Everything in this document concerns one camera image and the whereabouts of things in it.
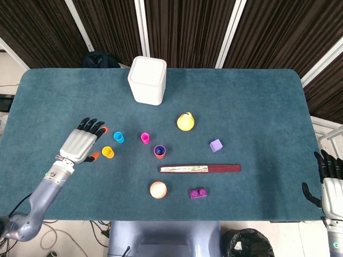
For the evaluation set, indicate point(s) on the yellow plastic cup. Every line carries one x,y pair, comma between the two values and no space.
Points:
107,152

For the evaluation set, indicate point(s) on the white metal rack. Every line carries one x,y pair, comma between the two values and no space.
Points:
328,132

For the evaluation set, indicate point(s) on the orange plastic cup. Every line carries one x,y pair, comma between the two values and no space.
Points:
160,157

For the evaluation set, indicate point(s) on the white partition post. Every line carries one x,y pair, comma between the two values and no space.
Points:
13,53
230,32
321,61
80,26
142,26

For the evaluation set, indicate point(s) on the dark brown pleated curtain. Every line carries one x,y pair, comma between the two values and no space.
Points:
187,26

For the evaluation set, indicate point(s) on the black floor device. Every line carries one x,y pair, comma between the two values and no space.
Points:
5,103

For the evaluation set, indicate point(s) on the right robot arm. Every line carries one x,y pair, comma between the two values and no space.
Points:
336,238

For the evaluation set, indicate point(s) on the magenta plastic cup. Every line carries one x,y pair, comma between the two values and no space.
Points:
145,138

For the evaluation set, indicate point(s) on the purple building brick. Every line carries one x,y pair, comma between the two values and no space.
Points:
198,193

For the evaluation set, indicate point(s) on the blue robot torso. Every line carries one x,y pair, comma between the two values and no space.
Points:
166,238

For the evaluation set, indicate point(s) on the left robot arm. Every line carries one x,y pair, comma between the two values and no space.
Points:
45,195

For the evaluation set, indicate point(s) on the dark red folded fan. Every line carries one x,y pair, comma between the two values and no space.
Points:
222,168

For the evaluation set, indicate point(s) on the yellow pear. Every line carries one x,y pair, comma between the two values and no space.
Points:
185,122

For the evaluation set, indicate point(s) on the peach coloured ball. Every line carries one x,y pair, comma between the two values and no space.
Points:
158,189

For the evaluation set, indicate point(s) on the teal table cloth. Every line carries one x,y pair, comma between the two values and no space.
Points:
241,107

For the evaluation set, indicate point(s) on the lilac cube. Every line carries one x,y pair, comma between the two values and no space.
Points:
216,145

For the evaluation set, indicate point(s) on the black chair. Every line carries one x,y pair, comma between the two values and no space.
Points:
99,61

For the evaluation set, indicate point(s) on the cyan plastic cup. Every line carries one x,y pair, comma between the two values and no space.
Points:
118,137

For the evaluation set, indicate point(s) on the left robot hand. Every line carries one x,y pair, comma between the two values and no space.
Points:
77,146

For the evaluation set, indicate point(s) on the white square bin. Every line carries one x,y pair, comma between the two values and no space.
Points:
147,80

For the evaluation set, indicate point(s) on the black trash bag bin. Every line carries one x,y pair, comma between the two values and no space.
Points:
247,243

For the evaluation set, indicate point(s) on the dark blue plastic cup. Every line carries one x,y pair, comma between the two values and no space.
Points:
159,150

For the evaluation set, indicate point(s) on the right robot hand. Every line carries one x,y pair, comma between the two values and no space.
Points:
333,195

